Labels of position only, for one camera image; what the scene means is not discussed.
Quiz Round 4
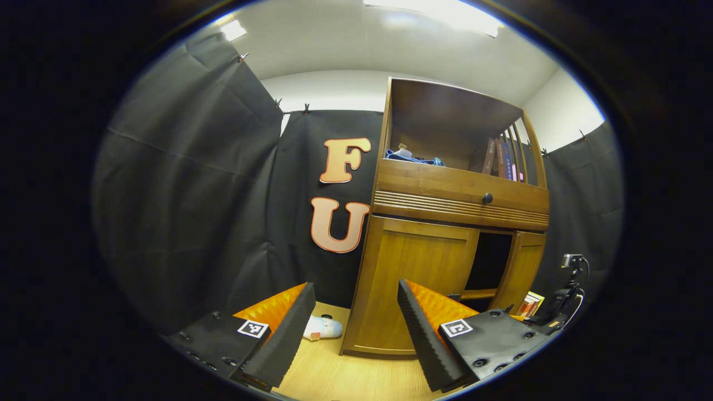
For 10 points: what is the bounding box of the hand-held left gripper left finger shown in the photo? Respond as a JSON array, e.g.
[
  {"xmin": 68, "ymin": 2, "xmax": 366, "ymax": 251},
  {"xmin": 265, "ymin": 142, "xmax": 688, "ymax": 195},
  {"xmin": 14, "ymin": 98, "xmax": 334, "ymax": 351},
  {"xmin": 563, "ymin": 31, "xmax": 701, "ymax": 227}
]
[{"xmin": 158, "ymin": 282, "xmax": 316, "ymax": 393}]

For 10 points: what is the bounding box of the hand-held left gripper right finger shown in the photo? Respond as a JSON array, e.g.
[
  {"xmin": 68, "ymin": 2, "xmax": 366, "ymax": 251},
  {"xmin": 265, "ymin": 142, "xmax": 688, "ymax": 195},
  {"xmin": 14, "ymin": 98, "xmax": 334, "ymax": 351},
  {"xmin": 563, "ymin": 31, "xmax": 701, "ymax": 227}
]
[{"xmin": 397, "ymin": 279, "xmax": 560, "ymax": 393}]

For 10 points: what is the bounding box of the wooden shoe cabinet door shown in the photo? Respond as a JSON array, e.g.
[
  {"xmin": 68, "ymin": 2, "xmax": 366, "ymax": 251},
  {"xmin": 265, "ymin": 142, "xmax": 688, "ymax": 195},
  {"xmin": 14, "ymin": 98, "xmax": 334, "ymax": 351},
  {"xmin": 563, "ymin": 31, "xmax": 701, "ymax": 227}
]
[
  {"xmin": 490, "ymin": 231, "xmax": 548, "ymax": 312},
  {"xmin": 341, "ymin": 216, "xmax": 480, "ymax": 357}
]

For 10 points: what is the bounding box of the wooden double-door shoe cabinet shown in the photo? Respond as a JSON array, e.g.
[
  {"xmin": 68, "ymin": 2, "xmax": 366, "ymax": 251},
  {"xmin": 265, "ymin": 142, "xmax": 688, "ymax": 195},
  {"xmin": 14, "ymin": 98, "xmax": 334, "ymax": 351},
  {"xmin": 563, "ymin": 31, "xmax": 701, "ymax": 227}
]
[{"xmin": 340, "ymin": 77, "xmax": 551, "ymax": 358}]

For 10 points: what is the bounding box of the stack of magazines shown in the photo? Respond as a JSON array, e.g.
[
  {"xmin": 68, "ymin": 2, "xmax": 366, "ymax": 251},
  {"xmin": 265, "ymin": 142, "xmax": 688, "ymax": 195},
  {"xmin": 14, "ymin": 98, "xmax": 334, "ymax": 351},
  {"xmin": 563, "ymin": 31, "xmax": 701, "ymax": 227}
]
[{"xmin": 515, "ymin": 291, "xmax": 545, "ymax": 318}]

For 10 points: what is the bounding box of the wooden ribbed drawer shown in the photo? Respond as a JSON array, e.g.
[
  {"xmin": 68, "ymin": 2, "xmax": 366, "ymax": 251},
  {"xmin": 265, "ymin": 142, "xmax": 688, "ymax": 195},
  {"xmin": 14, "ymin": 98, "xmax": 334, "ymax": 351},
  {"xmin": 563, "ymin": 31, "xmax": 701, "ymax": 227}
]
[{"xmin": 372, "ymin": 159, "xmax": 551, "ymax": 232}]

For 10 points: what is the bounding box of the brown book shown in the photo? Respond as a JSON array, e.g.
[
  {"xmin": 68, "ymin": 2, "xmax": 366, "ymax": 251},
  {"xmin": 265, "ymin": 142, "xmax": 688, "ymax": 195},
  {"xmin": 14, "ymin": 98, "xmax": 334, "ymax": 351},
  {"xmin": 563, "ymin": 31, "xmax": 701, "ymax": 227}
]
[{"xmin": 471, "ymin": 138, "xmax": 496, "ymax": 174}]

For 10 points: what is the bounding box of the black backdrop cloth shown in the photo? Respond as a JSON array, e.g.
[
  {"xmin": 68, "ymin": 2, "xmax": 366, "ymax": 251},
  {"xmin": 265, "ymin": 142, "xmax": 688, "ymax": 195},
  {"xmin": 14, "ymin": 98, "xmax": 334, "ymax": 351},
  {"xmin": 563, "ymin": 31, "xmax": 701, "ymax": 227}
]
[{"xmin": 92, "ymin": 33, "xmax": 624, "ymax": 335}]

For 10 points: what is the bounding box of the blue cloth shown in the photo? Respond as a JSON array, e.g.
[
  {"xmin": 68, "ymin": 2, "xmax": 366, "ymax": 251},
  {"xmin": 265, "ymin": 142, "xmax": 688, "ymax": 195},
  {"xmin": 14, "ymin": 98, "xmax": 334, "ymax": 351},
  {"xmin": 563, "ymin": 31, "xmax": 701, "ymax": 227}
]
[{"xmin": 385, "ymin": 149, "xmax": 446, "ymax": 167}]

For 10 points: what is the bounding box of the small ceiling light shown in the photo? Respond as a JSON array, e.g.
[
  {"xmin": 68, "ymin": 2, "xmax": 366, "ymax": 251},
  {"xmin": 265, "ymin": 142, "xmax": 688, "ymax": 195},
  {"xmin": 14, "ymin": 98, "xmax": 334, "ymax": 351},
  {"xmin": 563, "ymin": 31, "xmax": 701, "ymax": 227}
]
[{"xmin": 220, "ymin": 19, "xmax": 247, "ymax": 42}]

